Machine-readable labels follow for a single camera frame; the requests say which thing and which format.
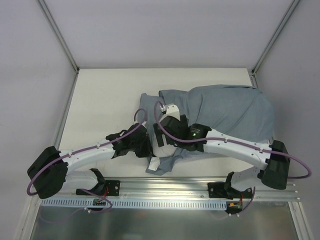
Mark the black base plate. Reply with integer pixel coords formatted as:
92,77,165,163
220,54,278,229
87,179,121,197
207,182,253,200

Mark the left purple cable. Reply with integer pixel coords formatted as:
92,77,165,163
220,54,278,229
26,107,148,196

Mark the aluminium frame post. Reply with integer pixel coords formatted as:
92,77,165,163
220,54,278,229
36,0,80,74
251,0,301,76

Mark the slotted white cable duct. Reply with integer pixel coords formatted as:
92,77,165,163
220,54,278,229
40,197,227,211

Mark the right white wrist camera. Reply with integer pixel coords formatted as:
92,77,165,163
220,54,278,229
160,104,181,121

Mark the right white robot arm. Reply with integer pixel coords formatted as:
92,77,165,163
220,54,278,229
152,115,290,200

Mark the white pillow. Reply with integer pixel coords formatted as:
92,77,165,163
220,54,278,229
148,144,177,171

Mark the aluminium mounting rail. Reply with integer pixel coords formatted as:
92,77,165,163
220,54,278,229
29,176,301,202

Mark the blue beige striped pillowcase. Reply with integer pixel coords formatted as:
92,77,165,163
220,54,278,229
139,84,276,177

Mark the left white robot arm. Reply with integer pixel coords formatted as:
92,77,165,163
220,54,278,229
26,123,153,199

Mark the left aluminium frame post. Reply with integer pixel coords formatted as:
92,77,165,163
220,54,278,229
36,0,80,74

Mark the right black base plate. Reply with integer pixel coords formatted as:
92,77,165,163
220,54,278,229
207,182,253,200

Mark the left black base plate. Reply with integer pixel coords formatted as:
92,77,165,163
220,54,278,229
87,179,121,197

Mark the right aluminium frame post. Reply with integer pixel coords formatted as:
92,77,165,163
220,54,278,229
251,0,301,76

